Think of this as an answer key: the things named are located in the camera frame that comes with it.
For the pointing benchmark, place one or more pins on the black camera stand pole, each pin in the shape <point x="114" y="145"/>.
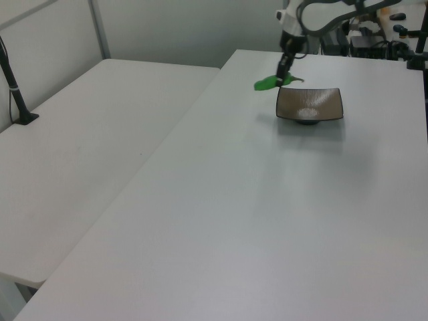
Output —
<point x="18" y="97"/>

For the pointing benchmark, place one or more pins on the grey metal partition post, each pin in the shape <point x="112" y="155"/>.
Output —
<point x="99" y="28"/>

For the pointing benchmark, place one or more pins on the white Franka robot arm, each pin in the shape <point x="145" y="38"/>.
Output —
<point x="321" y="15"/>

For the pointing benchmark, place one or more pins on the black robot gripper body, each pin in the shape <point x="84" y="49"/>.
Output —
<point x="291" y="41"/>

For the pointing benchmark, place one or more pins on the black computer mouse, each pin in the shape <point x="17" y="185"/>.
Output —
<point x="398" y="15"/>

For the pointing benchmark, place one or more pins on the white crumpled paper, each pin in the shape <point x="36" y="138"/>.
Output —
<point x="368" y="26"/>

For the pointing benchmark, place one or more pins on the dark blue computer mouse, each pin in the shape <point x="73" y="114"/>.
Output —
<point x="399" y="27"/>

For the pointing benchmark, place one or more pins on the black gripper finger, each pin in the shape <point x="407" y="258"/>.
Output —
<point x="282" y="72"/>
<point x="290" y="65"/>

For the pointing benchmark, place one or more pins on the black electronics box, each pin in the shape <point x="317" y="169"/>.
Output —
<point x="368" y="45"/>

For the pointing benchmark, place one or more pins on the green chili pepper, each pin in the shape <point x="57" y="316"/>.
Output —
<point x="265" y="84"/>

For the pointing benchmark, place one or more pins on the black clamp camera stand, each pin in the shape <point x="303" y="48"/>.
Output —
<point x="418" y="57"/>

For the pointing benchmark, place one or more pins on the black rectangular power box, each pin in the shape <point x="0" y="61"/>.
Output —
<point x="336" y="45"/>

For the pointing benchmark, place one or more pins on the square brown ceramic plate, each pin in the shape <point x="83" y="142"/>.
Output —
<point x="309" y="103"/>

